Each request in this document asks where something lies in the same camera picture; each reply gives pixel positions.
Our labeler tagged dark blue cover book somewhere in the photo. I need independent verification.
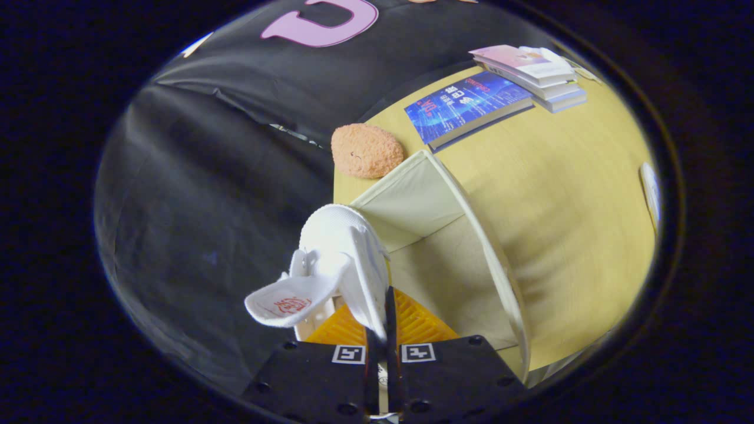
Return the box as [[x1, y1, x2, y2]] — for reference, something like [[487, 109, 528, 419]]
[[404, 71, 535, 154]]

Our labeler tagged pink cover book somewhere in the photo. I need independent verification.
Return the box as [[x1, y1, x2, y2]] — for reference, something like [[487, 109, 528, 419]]
[[469, 44, 578, 83]]

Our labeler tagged black backdrop cloth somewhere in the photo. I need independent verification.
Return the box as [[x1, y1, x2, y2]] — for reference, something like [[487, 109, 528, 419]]
[[94, 0, 554, 396]]

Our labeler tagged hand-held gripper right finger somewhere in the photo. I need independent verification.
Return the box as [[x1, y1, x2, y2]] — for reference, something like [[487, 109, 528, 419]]
[[385, 286, 529, 423]]

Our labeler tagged beige fabric storage box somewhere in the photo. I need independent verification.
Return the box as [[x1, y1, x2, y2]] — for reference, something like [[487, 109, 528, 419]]
[[293, 150, 532, 385]]

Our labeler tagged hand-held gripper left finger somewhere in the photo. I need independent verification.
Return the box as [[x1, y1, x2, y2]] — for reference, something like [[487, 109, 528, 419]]
[[242, 302, 381, 423]]

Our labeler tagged orange plush toy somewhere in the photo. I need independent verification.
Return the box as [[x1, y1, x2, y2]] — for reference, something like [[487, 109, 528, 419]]
[[330, 122, 406, 180]]

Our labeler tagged white sneaker shoe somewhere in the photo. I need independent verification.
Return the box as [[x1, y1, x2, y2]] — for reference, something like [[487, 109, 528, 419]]
[[639, 161, 662, 231], [244, 204, 391, 343]]

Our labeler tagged thick white paperback book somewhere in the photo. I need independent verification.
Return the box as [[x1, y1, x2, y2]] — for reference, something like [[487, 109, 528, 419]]
[[489, 66, 584, 102]]

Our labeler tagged pale blue cover book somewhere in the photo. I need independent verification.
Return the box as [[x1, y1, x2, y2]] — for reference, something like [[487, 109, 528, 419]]
[[530, 87, 588, 114]]

